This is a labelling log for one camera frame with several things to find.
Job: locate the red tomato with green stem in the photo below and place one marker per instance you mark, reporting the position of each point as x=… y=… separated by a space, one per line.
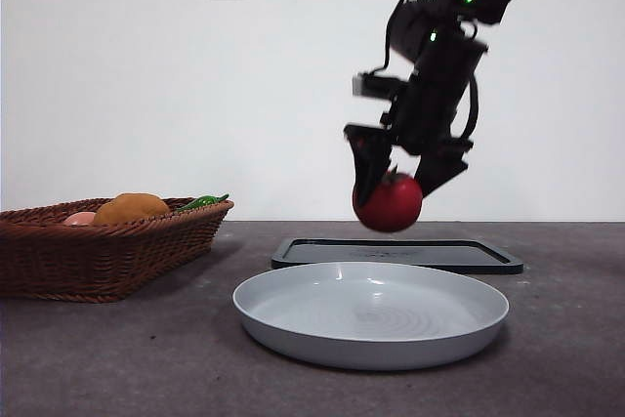
x=393 y=207

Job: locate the green pepper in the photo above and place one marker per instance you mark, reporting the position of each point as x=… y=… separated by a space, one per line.
x=205 y=202

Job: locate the black rectangular tray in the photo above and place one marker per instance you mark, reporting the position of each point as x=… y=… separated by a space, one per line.
x=317 y=252

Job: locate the grey round plate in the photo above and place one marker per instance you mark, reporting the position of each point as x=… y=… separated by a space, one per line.
x=371 y=319

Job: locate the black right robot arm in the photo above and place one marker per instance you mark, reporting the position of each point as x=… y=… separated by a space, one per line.
x=439 y=85

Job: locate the brown wicker basket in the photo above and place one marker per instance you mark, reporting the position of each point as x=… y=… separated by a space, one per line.
x=97 y=261

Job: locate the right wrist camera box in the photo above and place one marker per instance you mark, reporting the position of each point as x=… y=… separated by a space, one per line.
x=376 y=86

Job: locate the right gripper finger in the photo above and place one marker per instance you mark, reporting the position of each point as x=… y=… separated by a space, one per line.
x=444 y=165
x=371 y=158

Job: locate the pale pink round food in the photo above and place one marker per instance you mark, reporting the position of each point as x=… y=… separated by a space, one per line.
x=80 y=219

